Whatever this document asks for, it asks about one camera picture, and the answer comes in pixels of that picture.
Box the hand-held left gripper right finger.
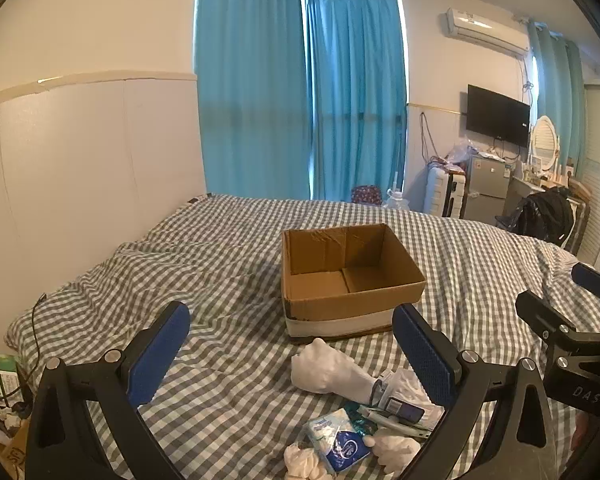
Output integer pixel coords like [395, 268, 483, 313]
[391, 302, 566, 480]

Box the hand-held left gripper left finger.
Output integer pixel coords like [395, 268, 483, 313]
[24, 301, 192, 480]

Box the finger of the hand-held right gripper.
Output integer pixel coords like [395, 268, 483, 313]
[571, 262, 600, 307]
[515, 290, 581, 347]

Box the clear plastic packet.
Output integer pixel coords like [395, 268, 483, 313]
[375, 367, 447, 432]

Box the teal blister pack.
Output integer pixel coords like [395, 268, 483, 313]
[342, 401, 381, 433]

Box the white glove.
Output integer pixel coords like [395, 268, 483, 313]
[362, 432, 424, 476]

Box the long white sock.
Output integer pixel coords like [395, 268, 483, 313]
[291, 338, 382, 406]

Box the blue tissue packet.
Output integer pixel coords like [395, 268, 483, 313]
[307, 407, 373, 474]

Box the white cloth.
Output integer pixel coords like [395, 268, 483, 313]
[283, 442, 332, 480]

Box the black backpack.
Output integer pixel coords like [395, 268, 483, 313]
[511, 187, 577, 249]

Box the grey checked bed sheet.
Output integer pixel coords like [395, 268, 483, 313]
[5, 194, 600, 480]

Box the small grey fridge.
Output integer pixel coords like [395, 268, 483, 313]
[461, 152, 514, 224]

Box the white oval mirror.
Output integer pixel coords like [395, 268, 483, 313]
[529, 115, 562, 172]

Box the white suitcase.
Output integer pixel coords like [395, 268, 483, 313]
[423, 165, 469, 219]

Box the clear water jug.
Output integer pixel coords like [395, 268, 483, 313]
[383, 187, 412, 212]

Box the green and white box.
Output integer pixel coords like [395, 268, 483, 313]
[0, 351, 24, 404]

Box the red patterned bag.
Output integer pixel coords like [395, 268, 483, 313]
[351, 184, 384, 206]

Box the clear plastic bag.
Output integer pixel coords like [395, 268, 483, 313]
[447, 139, 477, 164]

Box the cardboard trash box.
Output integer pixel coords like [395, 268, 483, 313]
[0, 389, 32, 480]

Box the teal curtain beside wardrobe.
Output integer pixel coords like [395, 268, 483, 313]
[526, 20, 587, 172]

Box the narrow teal curtain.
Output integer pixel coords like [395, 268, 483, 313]
[302, 0, 410, 204]

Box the white air conditioner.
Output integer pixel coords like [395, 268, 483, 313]
[440, 7, 531, 57]

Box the wide teal curtain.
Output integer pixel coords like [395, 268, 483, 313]
[194, 0, 315, 202]

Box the black cable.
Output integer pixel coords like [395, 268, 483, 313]
[10, 292, 49, 406]

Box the black wall television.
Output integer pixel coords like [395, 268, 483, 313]
[466, 85, 531, 149]

